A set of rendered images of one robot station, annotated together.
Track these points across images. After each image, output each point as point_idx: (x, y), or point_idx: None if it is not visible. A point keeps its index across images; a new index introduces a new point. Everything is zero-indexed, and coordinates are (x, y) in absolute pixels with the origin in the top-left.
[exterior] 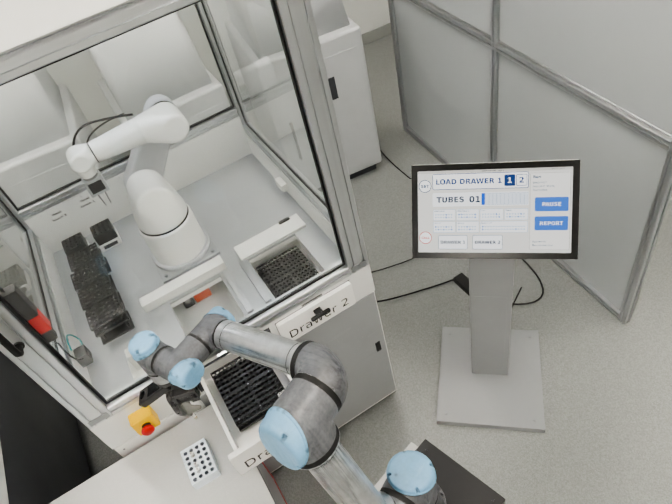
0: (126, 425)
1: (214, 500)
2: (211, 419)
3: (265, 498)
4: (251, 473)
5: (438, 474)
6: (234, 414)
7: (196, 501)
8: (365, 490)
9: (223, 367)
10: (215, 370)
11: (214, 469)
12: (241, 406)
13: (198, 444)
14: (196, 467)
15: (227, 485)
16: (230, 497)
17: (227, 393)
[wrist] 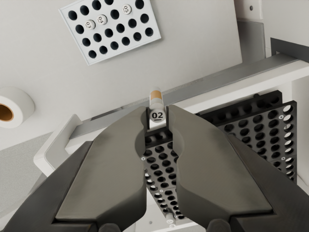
0: None
1: (50, 46)
2: (206, 42)
3: (55, 122)
4: (92, 107)
5: None
6: (169, 131)
7: (47, 8)
8: None
9: (292, 132)
10: (296, 115)
11: (91, 59)
12: (171, 164)
13: (149, 23)
14: (91, 23)
15: (75, 70)
16: (56, 74)
17: (224, 119)
